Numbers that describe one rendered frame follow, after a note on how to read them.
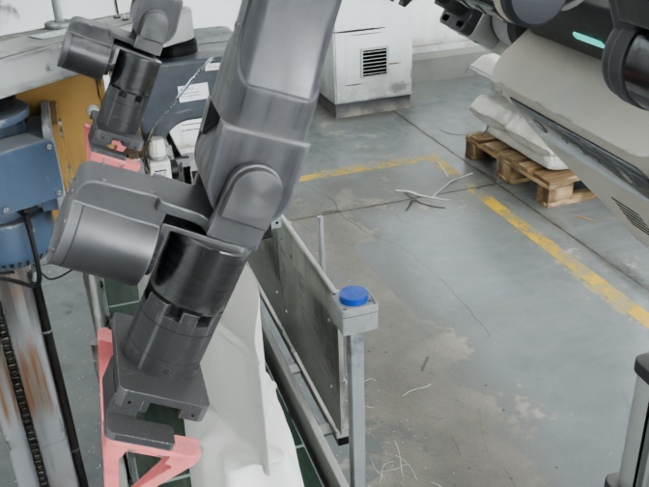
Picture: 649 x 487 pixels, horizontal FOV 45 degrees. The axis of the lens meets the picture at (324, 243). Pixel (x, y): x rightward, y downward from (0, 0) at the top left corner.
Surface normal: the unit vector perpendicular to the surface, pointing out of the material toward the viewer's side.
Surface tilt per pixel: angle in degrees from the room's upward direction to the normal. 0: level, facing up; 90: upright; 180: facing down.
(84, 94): 90
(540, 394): 0
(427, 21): 90
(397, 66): 90
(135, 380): 28
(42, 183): 90
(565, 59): 40
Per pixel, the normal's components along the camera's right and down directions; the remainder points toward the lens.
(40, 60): 0.84, 0.22
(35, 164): 0.69, 0.31
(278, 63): 0.28, 0.25
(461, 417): -0.04, -0.89
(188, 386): 0.42, -0.86
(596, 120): -0.65, -0.58
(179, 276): -0.35, 0.14
